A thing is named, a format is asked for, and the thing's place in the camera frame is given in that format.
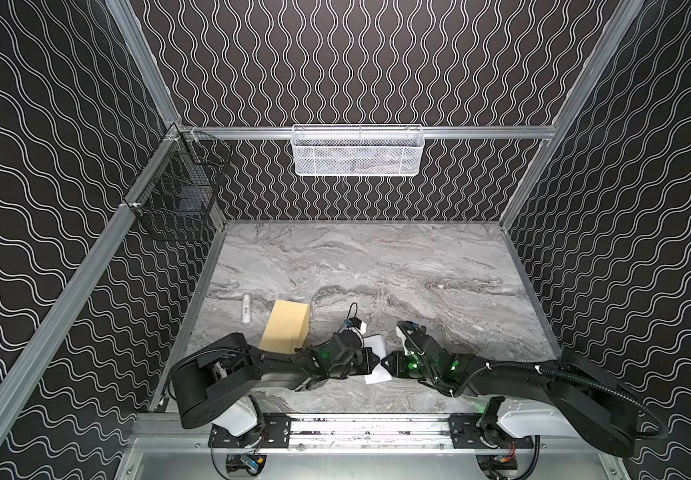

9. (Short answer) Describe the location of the aluminium corner post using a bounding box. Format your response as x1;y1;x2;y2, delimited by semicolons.
499;0;643;232
106;0;181;125

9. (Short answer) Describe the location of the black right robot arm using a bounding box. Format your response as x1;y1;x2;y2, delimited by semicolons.
381;321;669;458

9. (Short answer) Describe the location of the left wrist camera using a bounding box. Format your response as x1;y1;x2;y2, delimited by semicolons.
345;317;367;336

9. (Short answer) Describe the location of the small glue stick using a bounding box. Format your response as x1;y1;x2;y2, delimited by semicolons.
241;294;251;324

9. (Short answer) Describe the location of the black wire basket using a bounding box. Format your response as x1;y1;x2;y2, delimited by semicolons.
130;132;235;243

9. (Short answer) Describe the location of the aluminium left side rail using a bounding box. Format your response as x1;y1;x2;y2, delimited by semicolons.
0;124;180;448

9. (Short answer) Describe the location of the aluminium corner post left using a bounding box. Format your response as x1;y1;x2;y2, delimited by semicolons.
106;0;181;125

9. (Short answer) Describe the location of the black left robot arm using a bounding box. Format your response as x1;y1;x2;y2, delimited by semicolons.
169;330;381;429

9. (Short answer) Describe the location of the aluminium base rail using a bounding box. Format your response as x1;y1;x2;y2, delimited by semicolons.
128;411;617;454

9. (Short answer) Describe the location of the aluminium back crossbar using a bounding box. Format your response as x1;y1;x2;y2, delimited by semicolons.
181;125;557;141

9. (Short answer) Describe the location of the blue floral letter paper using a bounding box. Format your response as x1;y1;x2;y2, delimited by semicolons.
363;335;393;385

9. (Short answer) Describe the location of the white wire basket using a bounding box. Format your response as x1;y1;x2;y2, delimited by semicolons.
290;133;425;177

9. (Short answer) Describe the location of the tan kraft envelope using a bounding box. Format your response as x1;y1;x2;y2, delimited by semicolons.
259;300;310;354

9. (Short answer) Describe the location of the aluminium corner post right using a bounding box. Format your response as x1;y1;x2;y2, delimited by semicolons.
499;0;643;232

